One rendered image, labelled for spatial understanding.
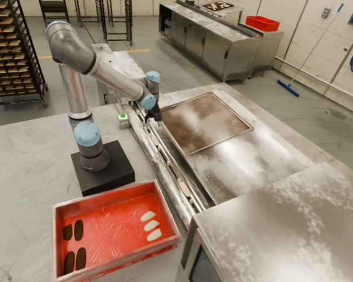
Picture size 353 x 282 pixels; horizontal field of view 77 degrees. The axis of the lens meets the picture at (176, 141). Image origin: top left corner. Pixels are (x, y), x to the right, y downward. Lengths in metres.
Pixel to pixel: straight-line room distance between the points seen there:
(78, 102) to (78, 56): 0.29
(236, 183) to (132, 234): 0.57
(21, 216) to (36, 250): 0.20
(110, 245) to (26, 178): 0.61
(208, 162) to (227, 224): 0.73
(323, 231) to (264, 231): 0.15
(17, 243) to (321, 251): 1.09
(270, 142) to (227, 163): 0.31
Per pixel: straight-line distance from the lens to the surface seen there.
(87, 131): 1.11
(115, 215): 1.14
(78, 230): 1.13
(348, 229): 0.74
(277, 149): 1.42
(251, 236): 0.59
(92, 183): 1.19
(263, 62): 4.81
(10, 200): 1.36
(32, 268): 1.13
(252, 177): 1.25
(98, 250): 1.08
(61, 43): 0.93
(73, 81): 1.09
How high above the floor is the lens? 1.80
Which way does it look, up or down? 40 degrees down
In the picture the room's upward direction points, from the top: 7 degrees clockwise
